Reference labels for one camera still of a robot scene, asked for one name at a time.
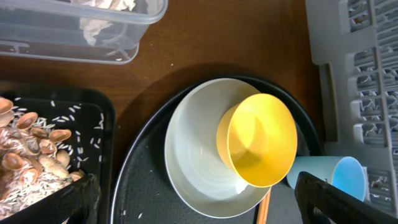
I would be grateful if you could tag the food scraps and shells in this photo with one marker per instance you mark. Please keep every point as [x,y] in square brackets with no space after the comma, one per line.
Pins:
[34,165]

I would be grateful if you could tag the blue plastic cup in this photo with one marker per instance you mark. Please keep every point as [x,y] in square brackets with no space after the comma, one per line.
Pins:
[344,173]

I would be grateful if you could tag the white napkin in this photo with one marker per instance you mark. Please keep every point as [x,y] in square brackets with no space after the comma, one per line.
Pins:
[92,27]

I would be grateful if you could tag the grey round plate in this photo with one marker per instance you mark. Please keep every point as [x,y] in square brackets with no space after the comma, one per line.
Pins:
[194,167]

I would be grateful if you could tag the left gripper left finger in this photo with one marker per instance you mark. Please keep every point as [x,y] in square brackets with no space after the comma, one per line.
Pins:
[77,203]

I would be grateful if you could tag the yellow bowl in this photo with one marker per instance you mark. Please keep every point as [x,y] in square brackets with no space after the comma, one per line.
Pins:
[257,139]

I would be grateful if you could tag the clear plastic waste bin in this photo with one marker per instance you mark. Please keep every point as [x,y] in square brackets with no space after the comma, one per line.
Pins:
[51,30]

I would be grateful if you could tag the grey dishwasher rack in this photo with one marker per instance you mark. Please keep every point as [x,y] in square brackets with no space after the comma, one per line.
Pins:
[354,44]

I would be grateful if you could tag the wooden chopstick left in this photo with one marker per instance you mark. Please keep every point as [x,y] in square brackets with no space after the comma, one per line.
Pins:
[262,211]

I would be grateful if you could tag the round black serving tray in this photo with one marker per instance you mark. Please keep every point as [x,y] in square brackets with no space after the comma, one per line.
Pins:
[143,192]

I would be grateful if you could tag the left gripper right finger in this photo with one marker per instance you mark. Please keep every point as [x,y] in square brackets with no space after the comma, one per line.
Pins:
[320,202]

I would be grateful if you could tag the black rectangular tray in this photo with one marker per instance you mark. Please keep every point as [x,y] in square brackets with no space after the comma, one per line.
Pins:
[88,114]

